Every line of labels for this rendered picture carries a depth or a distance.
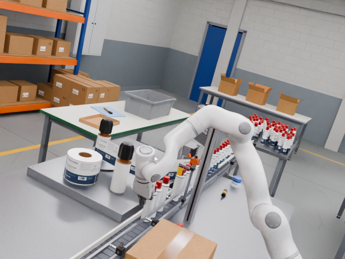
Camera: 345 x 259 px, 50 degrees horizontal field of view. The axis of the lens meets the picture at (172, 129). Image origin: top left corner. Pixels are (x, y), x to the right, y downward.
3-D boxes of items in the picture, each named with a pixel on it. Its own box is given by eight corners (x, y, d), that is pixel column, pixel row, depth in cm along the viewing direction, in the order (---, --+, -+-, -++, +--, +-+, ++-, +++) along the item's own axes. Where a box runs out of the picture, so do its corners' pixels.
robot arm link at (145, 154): (157, 177, 166) (148, 164, 173) (159, 154, 159) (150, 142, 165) (140, 182, 163) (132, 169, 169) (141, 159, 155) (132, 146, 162)
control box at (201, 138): (203, 136, 215) (211, 106, 210) (219, 148, 201) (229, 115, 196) (188, 135, 209) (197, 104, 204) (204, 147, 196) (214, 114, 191)
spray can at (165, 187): (156, 206, 206) (165, 173, 201) (164, 210, 204) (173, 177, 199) (151, 209, 202) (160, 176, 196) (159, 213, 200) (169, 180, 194)
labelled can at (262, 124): (249, 128, 457) (254, 112, 452) (294, 144, 437) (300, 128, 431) (239, 134, 416) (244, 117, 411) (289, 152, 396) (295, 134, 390)
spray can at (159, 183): (148, 211, 198) (157, 178, 193) (156, 216, 196) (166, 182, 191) (144, 215, 194) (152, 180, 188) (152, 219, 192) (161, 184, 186)
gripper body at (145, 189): (157, 176, 170) (156, 193, 176) (139, 167, 174) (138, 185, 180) (149, 185, 165) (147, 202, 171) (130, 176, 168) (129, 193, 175)
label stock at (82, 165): (95, 187, 209) (100, 164, 205) (60, 181, 206) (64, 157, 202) (99, 173, 228) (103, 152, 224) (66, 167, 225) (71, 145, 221)
